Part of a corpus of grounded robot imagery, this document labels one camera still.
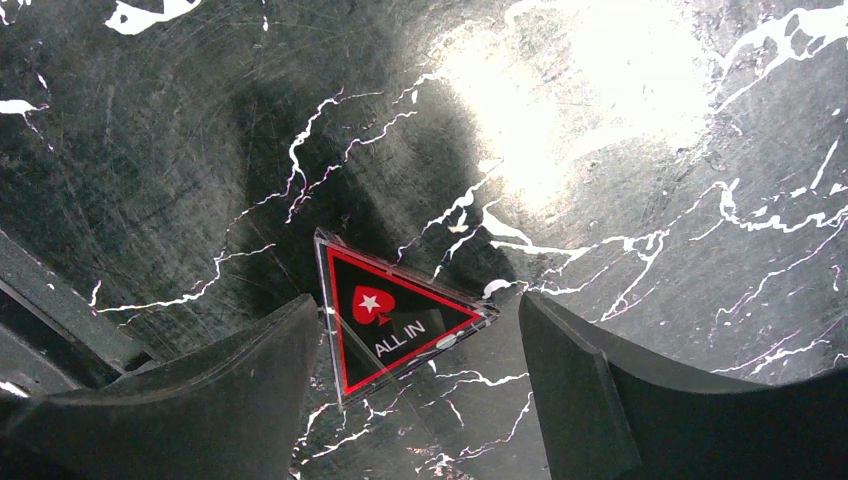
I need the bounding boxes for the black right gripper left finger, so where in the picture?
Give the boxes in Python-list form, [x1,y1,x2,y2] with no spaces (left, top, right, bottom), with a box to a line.
[1,294,320,479]

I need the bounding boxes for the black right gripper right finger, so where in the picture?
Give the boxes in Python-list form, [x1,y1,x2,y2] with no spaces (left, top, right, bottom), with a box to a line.
[518,294,847,479]

